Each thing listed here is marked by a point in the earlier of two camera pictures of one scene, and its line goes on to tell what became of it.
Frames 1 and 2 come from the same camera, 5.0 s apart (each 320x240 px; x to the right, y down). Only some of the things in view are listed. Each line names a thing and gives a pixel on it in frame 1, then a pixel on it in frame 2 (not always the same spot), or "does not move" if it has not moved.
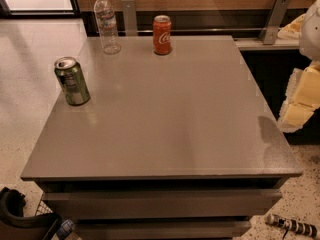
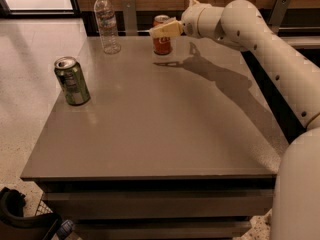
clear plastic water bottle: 104,12 does not move
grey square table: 140,145 does not move
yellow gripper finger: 293,116 to 172,21
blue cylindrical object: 65,229 does not move
